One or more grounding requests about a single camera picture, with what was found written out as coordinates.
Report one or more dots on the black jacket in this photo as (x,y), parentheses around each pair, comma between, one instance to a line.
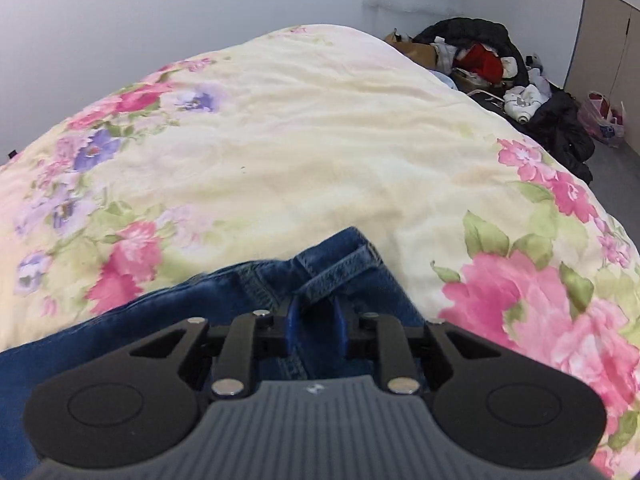
(470,30)
(560,125)

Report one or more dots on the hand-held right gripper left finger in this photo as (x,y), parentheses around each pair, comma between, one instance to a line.
(293,327)

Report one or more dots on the pink plastic bag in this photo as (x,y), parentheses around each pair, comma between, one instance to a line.
(602,117)

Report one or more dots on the brown cardboard box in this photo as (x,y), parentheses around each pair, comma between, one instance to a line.
(417,52)

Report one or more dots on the blue denim pants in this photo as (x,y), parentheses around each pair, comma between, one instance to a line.
(175,310)

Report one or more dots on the floral cream blanket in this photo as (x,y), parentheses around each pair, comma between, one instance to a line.
(310,160)

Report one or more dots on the light blue cloth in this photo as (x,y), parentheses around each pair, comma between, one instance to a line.
(442,80)

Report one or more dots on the red cloth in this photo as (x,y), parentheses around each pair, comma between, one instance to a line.
(482,62)

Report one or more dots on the beige wardrobe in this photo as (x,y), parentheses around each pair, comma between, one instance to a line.
(602,45)

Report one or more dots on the white crumpled cloth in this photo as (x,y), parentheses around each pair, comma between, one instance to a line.
(522,100)

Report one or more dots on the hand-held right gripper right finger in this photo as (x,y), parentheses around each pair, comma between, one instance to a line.
(340,330)

